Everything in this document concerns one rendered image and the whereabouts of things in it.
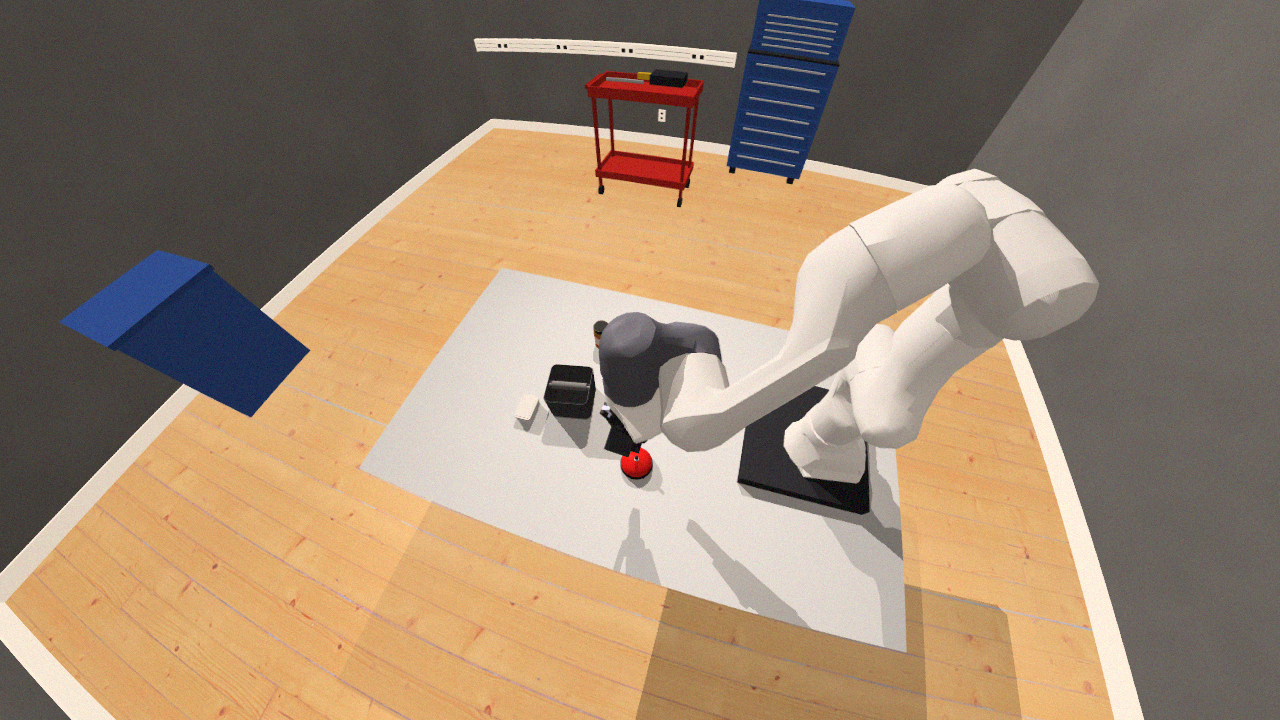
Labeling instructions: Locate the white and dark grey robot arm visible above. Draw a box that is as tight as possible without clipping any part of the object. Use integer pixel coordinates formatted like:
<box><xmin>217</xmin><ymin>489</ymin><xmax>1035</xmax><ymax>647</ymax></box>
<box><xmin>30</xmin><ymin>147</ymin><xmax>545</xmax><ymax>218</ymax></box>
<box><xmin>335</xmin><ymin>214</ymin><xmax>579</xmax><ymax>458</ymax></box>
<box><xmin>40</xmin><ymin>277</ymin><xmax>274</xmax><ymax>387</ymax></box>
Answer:
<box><xmin>599</xmin><ymin>169</ymin><xmax>1100</xmax><ymax>484</ymax></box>

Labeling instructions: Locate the red dome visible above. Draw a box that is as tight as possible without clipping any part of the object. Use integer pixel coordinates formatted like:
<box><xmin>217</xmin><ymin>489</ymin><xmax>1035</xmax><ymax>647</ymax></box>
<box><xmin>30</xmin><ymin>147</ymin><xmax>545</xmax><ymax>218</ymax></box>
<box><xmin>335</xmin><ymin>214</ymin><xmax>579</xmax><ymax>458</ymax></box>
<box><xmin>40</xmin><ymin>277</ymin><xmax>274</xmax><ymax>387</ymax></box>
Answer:
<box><xmin>620</xmin><ymin>448</ymin><xmax>653</xmax><ymax>480</ymax></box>

